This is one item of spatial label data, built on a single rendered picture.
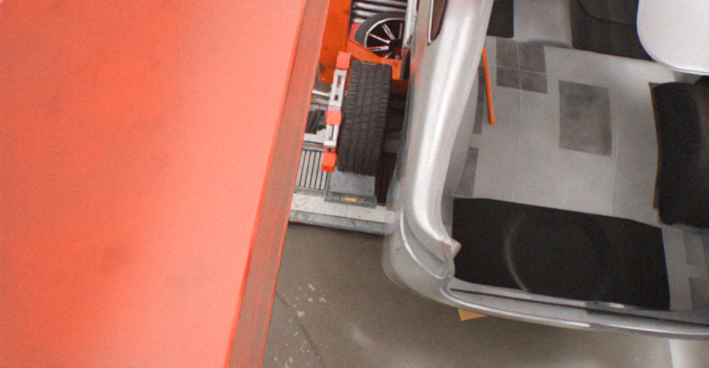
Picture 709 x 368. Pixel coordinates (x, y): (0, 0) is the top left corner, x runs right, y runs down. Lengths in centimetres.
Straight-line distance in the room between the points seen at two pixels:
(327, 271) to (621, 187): 187
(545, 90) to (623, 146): 53
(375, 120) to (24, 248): 256
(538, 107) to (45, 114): 300
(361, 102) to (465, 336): 173
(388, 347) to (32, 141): 332
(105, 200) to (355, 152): 259
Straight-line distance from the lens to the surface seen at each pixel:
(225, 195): 41
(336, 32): 331
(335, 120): 287
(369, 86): 295
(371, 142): 292
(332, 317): 366
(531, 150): 319
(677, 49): 120
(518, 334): 389
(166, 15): 50
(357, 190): 369
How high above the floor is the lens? 359
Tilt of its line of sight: 64 degrees down
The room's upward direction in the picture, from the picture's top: 10 degrees clockwise
